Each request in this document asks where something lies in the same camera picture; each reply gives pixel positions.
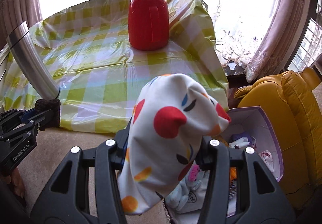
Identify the dark brown knitted sock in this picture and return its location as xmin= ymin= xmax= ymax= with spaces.
xmin=35 ymin=99 xmax=61 ymax=131

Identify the white fruit print cloth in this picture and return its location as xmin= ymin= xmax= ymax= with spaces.
xmin=117 ymin=74 xmax=231 ymax=215

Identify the grey plush pig toy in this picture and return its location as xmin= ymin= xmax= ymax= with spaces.
xmin=165 ymin=163 xmax=210 ymax=214

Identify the floral print small cloth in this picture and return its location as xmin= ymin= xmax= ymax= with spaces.
xmin=259 ymin=150 xmax=275 ymax=173

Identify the steel vacuum flask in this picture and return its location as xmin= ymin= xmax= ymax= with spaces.
xmin=6 ymin=21 xmax=60 ymax=100

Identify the white folded cloth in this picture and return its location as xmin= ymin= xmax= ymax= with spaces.
xmin=229 ymin=137 xmax=253 ymax=149

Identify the purple white storage box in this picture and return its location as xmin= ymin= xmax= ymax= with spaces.
xmin=164 ymin=106 xmax=284 ymax=223

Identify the purple knitted sock ball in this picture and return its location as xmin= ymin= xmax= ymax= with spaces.
xmin=230 ymin=132 xmax=257 ymax=149

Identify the green checkered plastic tablecloth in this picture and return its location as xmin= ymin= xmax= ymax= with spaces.
xmin=0 ymin=0 xmax=230 ymax=134

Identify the yellow leather armchair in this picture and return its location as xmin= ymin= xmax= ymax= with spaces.
xmin=234 ymin=68 xmax=321 ymax=209

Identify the pink curtain left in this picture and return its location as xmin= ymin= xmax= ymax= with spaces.
xmin=1 ymin=0 xmax=42 ymax=47

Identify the pink floral curtain right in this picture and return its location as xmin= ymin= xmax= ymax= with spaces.
xmin=216 ymin=0 xmax=313 ymax=84

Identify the red thermos jug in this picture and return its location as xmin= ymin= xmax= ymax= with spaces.
xmin=128 ymin=0 xmax=169 ymax=51

